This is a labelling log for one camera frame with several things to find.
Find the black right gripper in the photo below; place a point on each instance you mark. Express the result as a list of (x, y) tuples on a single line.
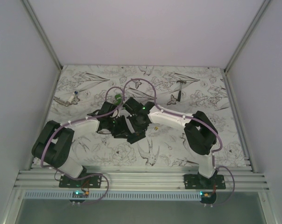
[(137, 129)]

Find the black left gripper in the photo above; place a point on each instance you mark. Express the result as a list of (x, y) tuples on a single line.
[(122, 133)]

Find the black fuse box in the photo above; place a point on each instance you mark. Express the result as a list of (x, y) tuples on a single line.
[(135, 137)]

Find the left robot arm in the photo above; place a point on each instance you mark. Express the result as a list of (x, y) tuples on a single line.
[(54, 142)]

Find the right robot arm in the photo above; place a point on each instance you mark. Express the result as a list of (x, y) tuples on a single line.
[(199, 131)]

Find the green object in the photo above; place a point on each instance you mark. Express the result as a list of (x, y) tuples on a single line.
[(118, 99)]

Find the metal clamp tool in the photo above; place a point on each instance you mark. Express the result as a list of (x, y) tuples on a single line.
[(72, 100)]

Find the small hammer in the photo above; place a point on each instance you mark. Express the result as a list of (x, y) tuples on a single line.
[(181, 82)]

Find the left controller board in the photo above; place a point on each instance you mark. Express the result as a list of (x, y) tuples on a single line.
[(78, 197)]

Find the controller board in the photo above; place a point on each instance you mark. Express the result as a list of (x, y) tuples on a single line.
[(208, 198), (78, 197)]

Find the right controller board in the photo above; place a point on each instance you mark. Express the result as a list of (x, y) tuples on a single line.
[(208, 198)]

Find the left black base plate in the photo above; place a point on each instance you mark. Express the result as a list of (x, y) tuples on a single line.
[(92, 181)]

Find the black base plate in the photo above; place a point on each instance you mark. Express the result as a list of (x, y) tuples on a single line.
[(197, 181), (92, 181)]

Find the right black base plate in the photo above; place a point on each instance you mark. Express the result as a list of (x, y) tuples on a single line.
[(197, 181)]

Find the grey slotted cable duct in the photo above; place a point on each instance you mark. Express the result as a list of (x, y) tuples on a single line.
[(116, 195)]

